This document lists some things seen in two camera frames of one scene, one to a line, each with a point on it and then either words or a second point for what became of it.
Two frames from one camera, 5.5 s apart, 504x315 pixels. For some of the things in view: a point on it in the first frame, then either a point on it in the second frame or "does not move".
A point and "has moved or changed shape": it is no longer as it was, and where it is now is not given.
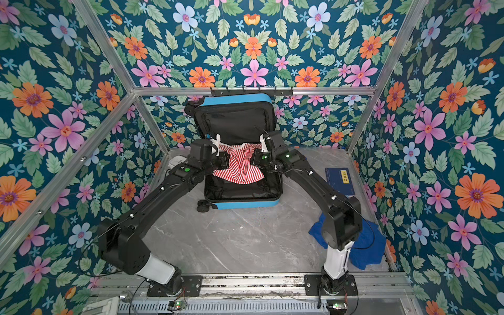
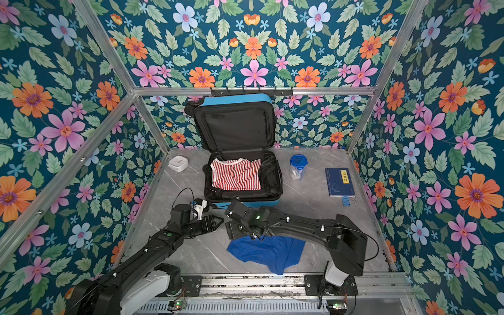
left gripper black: [224, 156] to [212, 222]
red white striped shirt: [241, 169] has moved or changed shape
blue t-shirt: [369, 247] to [277, 253]
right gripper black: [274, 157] to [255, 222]
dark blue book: [340, 178] does not move
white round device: [176, 160] does not move
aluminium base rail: [119, 286] does not move
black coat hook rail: [230, 92] does not move
